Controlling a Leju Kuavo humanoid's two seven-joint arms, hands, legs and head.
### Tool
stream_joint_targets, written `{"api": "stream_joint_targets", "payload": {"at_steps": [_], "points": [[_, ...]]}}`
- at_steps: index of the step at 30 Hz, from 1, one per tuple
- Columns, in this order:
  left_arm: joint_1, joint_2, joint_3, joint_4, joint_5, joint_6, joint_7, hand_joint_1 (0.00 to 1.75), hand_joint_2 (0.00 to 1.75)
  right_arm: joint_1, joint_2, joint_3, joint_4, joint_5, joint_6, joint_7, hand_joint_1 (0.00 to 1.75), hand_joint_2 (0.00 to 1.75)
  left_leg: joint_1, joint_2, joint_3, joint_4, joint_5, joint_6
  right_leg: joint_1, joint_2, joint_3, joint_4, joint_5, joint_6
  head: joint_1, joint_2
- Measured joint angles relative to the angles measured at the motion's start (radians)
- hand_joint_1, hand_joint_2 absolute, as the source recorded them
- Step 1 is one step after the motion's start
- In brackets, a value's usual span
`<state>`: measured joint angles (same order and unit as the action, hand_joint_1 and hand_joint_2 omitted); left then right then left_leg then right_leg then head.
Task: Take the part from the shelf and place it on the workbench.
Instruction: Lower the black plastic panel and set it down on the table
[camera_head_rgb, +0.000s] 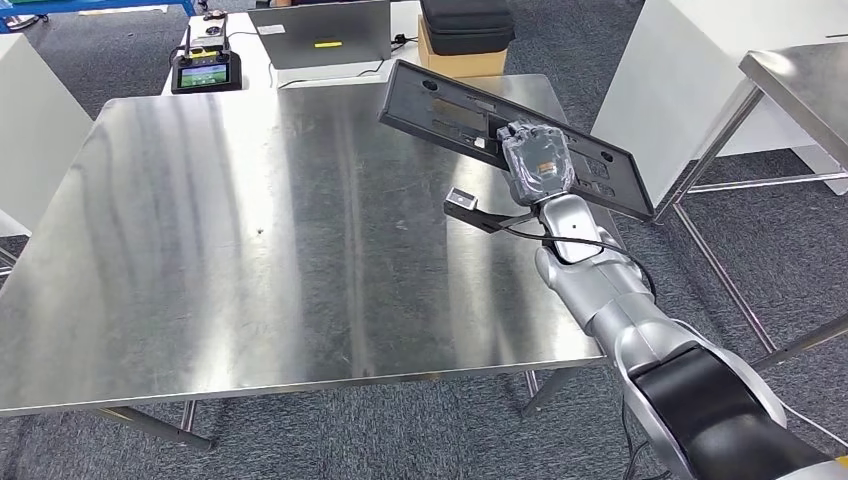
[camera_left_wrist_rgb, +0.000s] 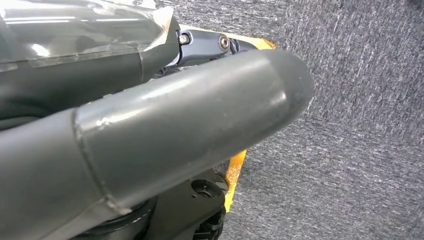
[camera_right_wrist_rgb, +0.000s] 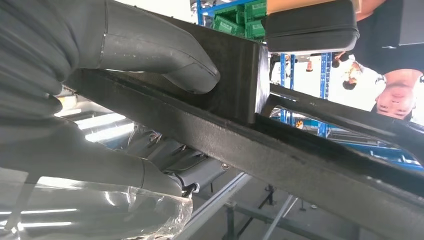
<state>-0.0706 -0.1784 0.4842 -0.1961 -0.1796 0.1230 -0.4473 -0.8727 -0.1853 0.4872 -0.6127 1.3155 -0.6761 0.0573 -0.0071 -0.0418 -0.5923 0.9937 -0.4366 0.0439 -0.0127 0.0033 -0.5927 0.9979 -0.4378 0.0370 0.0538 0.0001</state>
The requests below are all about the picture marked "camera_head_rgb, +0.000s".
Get brown cardboard box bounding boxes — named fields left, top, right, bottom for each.
left=415, top=14, right=510, bottom=79

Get black carrying case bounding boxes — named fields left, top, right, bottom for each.
left=418, top=0, right=517, bottom=58

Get white panel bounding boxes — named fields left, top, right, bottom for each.
left=591, top=0, right=848, bottom=208
left=0, top=33, right=94, bottom=240

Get black remote with screen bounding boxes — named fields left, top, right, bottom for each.
left=170, top=16, right=244, bottom=95

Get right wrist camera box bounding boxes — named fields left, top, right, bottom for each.
left=442, top=186, right=539, bottom=236

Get stainless steel workbench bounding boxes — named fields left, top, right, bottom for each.
left=652, top=41, right=848, bottom=374
left=0, top=72, right=609, bottom=453

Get black licence plate holder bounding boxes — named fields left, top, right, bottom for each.
left=377, top=58, right=657, bottom=223

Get black camera cable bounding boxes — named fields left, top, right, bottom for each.
left=490, top=221, right=658, bottom=480

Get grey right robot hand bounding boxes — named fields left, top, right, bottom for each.
left=496, top=120, right=576, bottom=207

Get grey laptop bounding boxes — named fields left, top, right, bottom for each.
left=246, top=0, right=394, bottom=72

